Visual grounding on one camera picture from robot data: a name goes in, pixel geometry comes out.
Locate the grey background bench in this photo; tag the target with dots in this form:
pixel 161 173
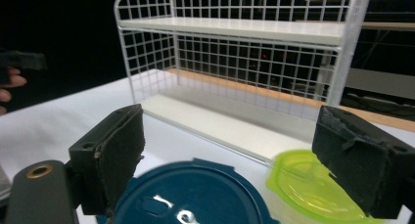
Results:
pixel 381 82

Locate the blue container lid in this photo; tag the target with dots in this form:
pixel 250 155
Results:
pixel 202 194

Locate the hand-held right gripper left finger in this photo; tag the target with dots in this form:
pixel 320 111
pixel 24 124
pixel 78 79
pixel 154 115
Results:
pixel 111 158

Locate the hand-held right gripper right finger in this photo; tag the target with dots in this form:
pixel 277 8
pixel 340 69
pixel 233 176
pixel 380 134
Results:
pixel 365 165

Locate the clear container with green lid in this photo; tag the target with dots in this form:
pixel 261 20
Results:
pixel 303 185

